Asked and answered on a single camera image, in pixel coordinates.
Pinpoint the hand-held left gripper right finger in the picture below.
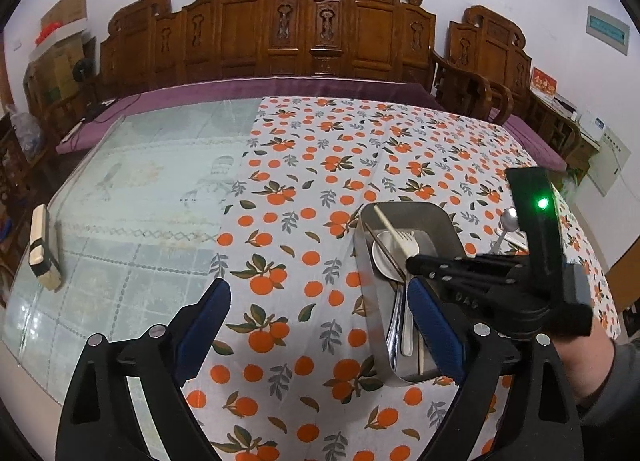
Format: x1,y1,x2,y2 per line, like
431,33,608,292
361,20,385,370
407,276,586,461

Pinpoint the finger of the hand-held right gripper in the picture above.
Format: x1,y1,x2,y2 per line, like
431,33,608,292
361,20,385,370
406,255,527,274
425,268,521,292

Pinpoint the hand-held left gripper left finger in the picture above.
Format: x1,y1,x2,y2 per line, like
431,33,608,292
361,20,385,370
55,278,232,461

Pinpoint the stainless steel tray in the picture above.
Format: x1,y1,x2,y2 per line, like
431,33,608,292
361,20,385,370
353,201,468,387

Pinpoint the small metal spoon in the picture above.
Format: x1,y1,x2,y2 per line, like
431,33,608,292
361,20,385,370
372,240,416,358

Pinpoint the brown wooden chopstick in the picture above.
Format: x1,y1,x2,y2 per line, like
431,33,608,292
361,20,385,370
364,222,401,282

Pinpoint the cream chopstick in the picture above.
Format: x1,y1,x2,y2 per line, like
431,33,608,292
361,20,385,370
374,204,407,248

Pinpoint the person's right forearm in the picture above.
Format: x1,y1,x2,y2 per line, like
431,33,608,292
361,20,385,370
555,326,640,424

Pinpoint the large metal spoon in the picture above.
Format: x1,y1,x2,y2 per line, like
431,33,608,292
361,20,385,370
492,208,521,256

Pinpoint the white appliance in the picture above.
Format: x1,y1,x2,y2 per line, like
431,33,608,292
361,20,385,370
580,111,632,192

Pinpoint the wooden side table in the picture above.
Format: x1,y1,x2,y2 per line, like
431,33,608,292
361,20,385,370
527,88,583,157

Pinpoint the pale patterned table cover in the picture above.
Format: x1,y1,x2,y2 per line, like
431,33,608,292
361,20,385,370
2,96,263,392

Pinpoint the red box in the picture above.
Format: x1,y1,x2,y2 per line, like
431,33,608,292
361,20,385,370
531,67,557,94

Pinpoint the orange print tablecloth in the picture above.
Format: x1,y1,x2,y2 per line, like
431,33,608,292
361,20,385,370
185,96,621,461

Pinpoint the wooden block with black tape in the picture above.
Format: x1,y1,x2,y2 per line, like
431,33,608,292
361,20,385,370
29,206,63,291

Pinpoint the carved wooden armchair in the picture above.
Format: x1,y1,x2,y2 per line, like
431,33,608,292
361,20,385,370
432,5,533,123

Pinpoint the clear plastic bag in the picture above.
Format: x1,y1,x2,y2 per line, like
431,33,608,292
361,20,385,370
4,104,41,159

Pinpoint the large cardboard box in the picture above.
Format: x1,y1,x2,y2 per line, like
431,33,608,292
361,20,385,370
27,41,96,104

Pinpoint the carved wooden bench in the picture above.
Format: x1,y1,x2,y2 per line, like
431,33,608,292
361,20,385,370
97,0,438,92

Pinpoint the white flat box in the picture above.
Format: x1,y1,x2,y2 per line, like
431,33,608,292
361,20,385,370
34,24,90,49

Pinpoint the small brown cardboard box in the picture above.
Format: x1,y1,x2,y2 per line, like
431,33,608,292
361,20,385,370
40,0,87,34

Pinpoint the white wall electrical panel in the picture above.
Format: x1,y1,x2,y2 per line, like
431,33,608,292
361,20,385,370
586,6,630,56

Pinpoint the black cable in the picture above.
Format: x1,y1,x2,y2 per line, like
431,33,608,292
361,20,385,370
75,97,121,139

